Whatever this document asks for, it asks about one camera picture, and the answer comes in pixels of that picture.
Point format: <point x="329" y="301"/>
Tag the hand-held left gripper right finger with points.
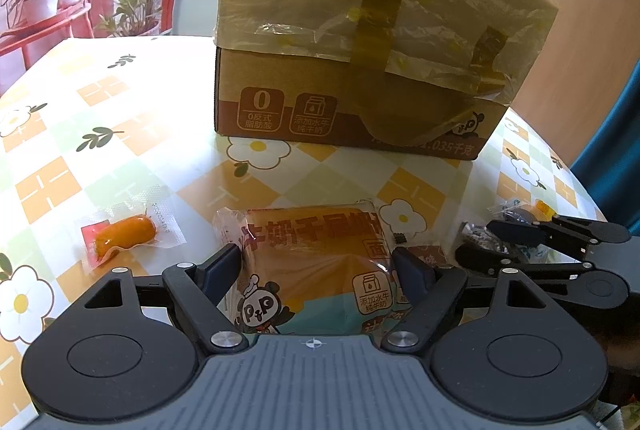
<point x="410" y="272"/>

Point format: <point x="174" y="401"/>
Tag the brown cardboard box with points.
<point x="325" y="9"/>

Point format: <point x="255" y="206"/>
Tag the floral checkered tablecloth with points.
<point x="150" y="134"/>

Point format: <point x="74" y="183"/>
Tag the orange teal bread packet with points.
<point x="310" y="260"/>

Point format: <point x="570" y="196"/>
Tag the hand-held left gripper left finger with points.
<point x="225" y="267"/>

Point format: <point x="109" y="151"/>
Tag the vacuum-sealed sausage packet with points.
<point x="125" y="232"/>

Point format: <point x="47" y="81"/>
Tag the small dark snack packet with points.
<point x="505" y="210"/>

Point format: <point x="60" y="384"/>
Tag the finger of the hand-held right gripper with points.
<point x="525" y="262"/>
<point x="565" y="230"/>

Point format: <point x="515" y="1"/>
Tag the blue cloth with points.
<point x="615" y="149"/>

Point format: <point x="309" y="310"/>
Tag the brown wooden panel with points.
<point x="590" y="34"/>

